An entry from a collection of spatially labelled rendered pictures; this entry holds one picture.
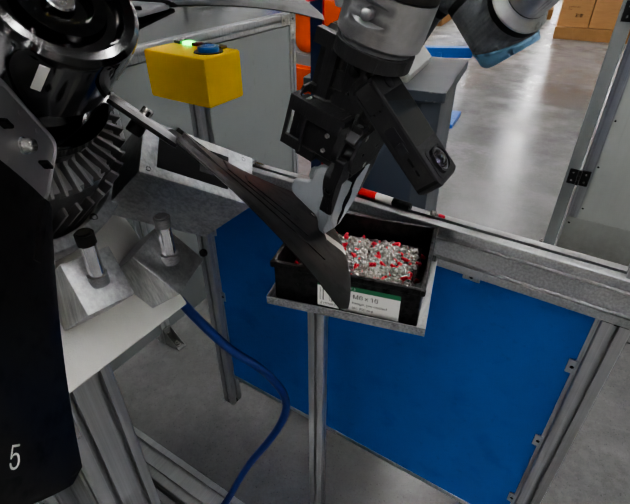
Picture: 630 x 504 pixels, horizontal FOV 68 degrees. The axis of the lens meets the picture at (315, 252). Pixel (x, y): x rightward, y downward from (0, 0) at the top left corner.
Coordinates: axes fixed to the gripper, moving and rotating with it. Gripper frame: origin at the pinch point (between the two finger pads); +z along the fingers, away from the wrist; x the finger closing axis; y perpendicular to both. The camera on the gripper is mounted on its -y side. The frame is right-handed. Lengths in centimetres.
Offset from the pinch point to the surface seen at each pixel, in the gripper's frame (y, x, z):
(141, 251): 16.7, 12.3, 8.6
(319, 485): -16, -11, 76
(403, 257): -6.7, -17.0, 11.8
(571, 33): 25, -729, 97
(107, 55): 16.4, 15.9, -15.6
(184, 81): 46, -24, 10
